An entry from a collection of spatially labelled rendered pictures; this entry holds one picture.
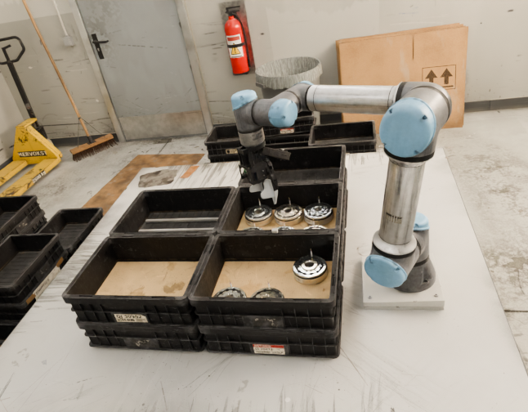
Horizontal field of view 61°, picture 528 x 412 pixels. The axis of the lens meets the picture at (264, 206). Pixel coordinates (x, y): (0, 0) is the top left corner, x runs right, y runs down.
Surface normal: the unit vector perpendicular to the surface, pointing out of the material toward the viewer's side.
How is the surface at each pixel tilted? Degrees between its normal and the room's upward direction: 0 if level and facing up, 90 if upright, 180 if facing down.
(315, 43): 90
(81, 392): 0
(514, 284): 0
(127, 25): 90
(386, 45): 82
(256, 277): 0
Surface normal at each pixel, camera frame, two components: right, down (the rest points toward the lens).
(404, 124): -0.57, 0.38
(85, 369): -0.16, -0.83
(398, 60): -0.18, 0.43
